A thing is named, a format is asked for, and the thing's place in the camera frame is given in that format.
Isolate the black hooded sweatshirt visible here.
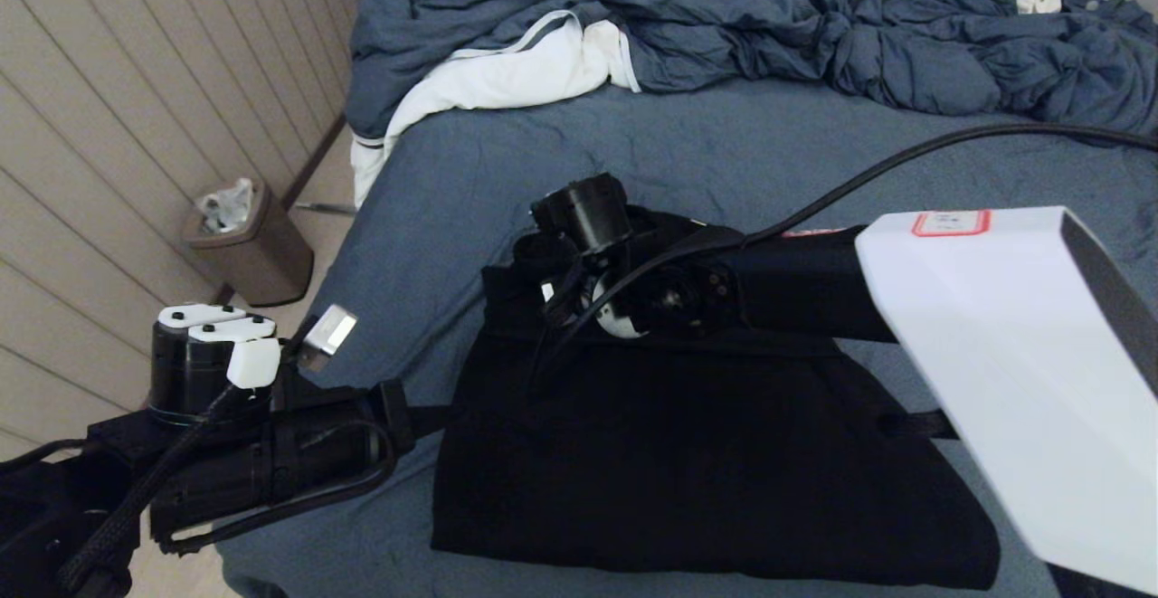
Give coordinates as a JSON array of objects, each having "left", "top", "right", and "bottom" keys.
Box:
[{"left": 430, "top": 204, "right": 1002, "bottom": 592}]

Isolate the blue bed sheet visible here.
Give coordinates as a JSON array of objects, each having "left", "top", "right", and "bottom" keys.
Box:
[{"left": 210, "top": 78, "right": 1158, "bottom": 598}]

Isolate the white garment with dark stripe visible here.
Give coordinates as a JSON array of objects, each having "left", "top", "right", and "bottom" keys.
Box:
[{"left": 351, "top": 10, "right": 641, "bottom": 210}]

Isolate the brown trash bin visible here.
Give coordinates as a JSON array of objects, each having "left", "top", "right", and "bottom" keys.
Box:
[{"left": 184, "top": 180, "right": 315, "bottom": 307}]

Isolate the white plastic bin bag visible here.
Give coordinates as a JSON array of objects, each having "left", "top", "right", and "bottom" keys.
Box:
[{"left": 197, "top": 178, "right": 256, "bottom": 235}]

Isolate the crumpled blue duvet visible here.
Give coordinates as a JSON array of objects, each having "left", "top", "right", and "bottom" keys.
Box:
[{"left": 344, "top": 0, "right": 1158, "bottom": 148}]

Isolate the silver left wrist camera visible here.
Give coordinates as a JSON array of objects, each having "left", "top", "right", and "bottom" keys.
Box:
[{"left": 297, "top": 304, "right": 359, "bottom": 373}]

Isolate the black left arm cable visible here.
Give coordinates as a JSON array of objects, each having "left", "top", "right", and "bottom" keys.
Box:
[{"left": 0, "top": 381, "right": 399, "bottom": 598}]

